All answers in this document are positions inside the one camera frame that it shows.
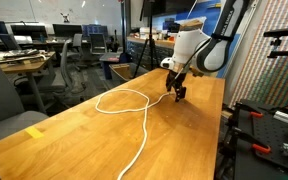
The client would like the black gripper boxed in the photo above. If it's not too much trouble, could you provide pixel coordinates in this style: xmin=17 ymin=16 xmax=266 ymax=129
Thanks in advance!
xmin=166 ymin=71 xmax=186 ymax=102

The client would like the white braided cord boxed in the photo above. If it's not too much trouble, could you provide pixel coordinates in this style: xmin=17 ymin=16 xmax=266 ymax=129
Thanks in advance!
xmin=94 ymin=88 xmax=176 ymax=180

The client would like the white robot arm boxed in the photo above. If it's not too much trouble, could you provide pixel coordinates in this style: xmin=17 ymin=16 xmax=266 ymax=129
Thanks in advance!
xmin=160 ymin=0 xmax=250 ymax=102

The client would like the grey storage bin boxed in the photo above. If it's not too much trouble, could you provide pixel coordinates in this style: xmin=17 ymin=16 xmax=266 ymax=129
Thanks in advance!
xmin=109 ymin=63 xmax=148 ymax=83

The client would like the black drawer cabinet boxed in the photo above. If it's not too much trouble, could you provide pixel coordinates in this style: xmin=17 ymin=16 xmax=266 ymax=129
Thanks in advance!
xmin=127 ymin=37 xmax=175 ymax=70

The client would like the cardboard box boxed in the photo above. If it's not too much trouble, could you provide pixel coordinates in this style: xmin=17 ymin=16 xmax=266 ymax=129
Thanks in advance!
xmin=179 ymin=19 xmax=203 ymax=31

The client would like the orange black bar clamp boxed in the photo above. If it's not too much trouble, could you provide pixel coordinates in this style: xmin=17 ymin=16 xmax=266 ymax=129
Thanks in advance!
xmin=232 ymin=127 xmax=271 ymax=154

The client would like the black perforated breadboard plate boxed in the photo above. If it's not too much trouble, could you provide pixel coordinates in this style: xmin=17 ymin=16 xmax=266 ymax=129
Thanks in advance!
xmin=234 ymin=99 xmax=288 ymax=180

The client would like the grey mesh office chair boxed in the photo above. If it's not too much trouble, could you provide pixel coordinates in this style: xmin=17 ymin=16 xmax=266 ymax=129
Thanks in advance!
xmin=37 ymin=34 xmax=86 ymax=109

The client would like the black computer monitor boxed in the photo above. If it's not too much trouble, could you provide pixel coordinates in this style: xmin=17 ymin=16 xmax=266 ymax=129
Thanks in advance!
xmin=53 ymin=24 xmax=82 ymax=37

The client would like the yellow tape piece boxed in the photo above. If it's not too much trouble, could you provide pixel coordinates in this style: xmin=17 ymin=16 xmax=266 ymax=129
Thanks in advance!
xmin=25 ymin=126 xmax=44 ymax=139

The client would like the wooden office desk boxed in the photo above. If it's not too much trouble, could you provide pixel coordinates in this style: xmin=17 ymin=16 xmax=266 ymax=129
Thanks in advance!
xmin=0 ymin=52 xmax=55 ymax=113

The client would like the black camera tripod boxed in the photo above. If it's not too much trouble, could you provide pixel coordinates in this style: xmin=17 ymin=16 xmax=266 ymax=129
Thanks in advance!
xmin=137 ymin=0 xmax=158 ymax=69

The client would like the black camera on stand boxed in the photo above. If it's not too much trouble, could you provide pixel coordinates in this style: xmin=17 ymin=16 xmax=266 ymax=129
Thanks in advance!
xmin=263 ymin=28 xmax=288 ymax=58

